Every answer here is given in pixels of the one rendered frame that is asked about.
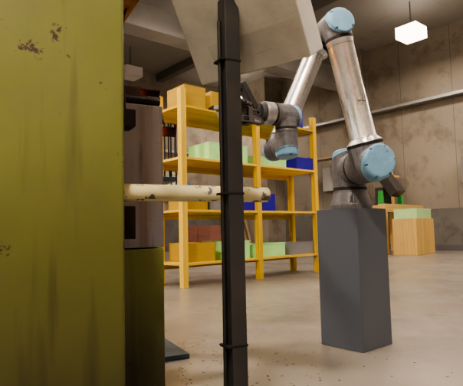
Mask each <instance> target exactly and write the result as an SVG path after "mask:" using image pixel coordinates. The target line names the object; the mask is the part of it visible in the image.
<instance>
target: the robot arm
mask: <svg viewBox="0 0 463 386"><path fill-rule="evenodd" d="M353 26H354V17H353V15H352V13H351V12H350V11H349V10H346V9H345V8H342V7H336V8H333V9H332V10H330V11H329V12H327V13H326V15H325V16H324V17H323V18H322V19H321V20H320V21H319V22H318V23H317V27H318V30H319V33H320V39H321V42H322V45H323V49H322V50H320V51H318V52H317V53H316V54H314V55H312V56H310V57H305V58H303V59H302V61H301V63H300V66H299V67H298V70H297V73H296V75H295V77H294V80H293V83H292V84H291V88H290V89H289V92H288V94H287V97H286V100H285V101H284V103H274V102H268V101H263V102H262V103H259V104H258V103H257V101H256V99H255V98H254V96H253V94H252V92H251V90H250V88H249V86H248V84H247V82H246V81H245V80H244V81H242V82H241V97H242V98H241V125H242V126H248V125H250V124H254V125H256V126H260V125H263V124H265V125H272V126H274V128H273V131H272V132H271V134H270V137H269V139H268V141H267V142H266V143H265V144H264V146H263V149H262V152H263V155H264V157H265V158H266V159H267V160H269V161H272V162H274V161H278V160H289V159H295V158H297V156H298V151H299V148H298V137H297V128H298V126H299V125H300V124H301V122H302V112H301V111H302V109H303V107H304V104H305V102H306V99H307V96H308V94H309V92H310V88H311V87H312V85H313V82H314V79H315V77H316V75H317V72H318V70H319V67H320V64H321V62H322V60H324V59H326V58H327V56H328V54H329V57H330V62H331V66H332V69H333V75H334V78H335V81H336V85H337V90H338V94H339V98H340V103H341V106H342V110H343V115H344V119H345V122H346V127H347V131H348V134H349V138H350V143H349V144H348V146H347V147H346V148H344V149H338V150H337V151H335V152H334V153H333V156H332V167H333V197H332V199H331V203H330V210H333V209H346V208H373V204H372V202H371V200H370V198H369V195H368V193H367V183H371V182H379V181H381V180H383V179H385V178H388V177H389V176H390V175H391V174H392V172H393V170H394V168H395V165H396V160H395V155H394V152H393V151H392V150H391V149H390V147H388V146H387V145H385V144H384V142H383V138H382V137H380V136H378V135H377V134H376V130H375V126H374V123H373V118H372V114H371V111H370V108H369V102H368V99H367V95H366V90H365V86H364V82H363V77H362V74H361V70H360V65H359V61H358V58H357V55H356V49H355V46H354V43H353V34H352V31H351V30H352V29H353Z"/></svg>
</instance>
